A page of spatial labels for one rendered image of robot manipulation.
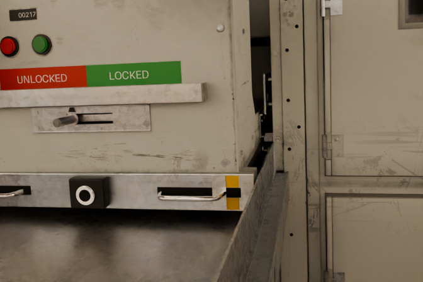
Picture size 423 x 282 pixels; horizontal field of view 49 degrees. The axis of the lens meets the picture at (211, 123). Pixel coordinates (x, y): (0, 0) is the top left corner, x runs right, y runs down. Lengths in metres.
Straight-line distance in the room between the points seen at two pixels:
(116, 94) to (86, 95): 0.05
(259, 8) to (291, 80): 0.67
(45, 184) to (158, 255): 0.28
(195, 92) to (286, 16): 0.41
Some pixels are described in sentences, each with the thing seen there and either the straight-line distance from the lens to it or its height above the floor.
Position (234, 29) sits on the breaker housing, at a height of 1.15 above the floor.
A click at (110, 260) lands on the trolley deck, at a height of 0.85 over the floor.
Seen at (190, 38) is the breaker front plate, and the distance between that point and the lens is 0.72.
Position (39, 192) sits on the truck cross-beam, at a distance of 0.84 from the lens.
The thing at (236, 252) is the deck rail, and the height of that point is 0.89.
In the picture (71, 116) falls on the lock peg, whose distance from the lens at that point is 0.78.
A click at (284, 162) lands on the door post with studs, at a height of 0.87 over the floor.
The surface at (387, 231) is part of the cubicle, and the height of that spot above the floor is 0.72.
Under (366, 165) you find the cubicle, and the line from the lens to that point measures 1.04.
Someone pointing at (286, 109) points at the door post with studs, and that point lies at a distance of 1.04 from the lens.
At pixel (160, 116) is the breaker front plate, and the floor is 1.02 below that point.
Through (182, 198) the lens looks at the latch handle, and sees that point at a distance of 0.70.
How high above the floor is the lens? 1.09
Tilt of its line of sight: 7 degrees down
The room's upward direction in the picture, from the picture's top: 3 degrees counter-clockwise
